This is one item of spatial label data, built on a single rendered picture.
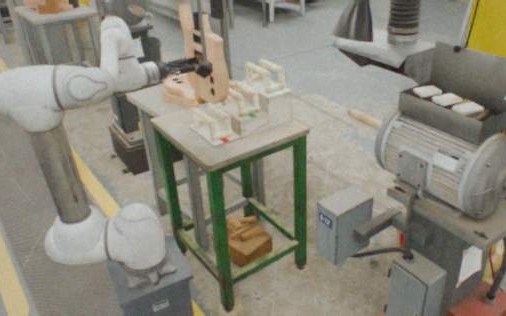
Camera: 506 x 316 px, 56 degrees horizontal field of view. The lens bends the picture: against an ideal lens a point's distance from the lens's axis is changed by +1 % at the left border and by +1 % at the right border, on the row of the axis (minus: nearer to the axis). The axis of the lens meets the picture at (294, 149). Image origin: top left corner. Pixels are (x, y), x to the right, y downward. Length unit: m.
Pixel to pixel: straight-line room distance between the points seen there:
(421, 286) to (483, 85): 0.63
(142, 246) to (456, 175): 1.10
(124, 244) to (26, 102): 0.60
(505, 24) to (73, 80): 1.76
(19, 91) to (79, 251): 0.62
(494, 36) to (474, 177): 1.14
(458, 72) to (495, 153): 0.29
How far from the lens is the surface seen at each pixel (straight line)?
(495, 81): 1.45
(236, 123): 2.26
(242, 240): 2.88
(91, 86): 1.44
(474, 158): 1.35
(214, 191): 2.15
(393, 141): 1.49
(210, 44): 2.06
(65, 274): 3.16
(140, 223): 1.76
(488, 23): 2.37
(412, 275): 1.56
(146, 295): 1.86
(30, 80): 1.52
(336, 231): 1.46
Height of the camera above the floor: 1.98
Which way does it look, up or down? 29 degrees down
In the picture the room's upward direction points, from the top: 1 degrees counter-clockwise
